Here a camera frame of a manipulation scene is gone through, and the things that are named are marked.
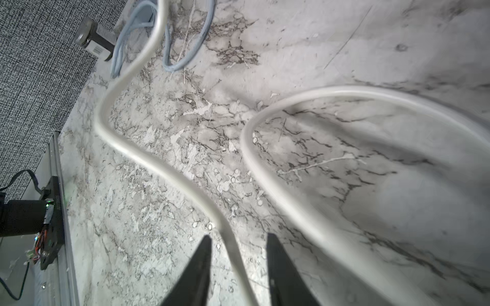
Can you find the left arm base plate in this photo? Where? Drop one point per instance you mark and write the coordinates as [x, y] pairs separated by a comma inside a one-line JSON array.
[[52, 237]]

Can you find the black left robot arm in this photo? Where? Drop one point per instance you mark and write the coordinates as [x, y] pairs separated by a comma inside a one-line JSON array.
[[22, 217]]

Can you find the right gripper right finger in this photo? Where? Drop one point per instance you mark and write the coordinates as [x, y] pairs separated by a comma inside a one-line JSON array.
[[286, 286]]

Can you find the aluminium front rail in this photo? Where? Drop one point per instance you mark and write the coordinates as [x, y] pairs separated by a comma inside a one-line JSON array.
[[54, 278]]

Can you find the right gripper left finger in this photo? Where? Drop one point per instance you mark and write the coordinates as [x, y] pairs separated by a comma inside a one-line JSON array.
[[192, 288]]

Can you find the light blue power strip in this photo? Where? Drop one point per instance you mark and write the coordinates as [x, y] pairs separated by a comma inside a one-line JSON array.
[[144, 16]]

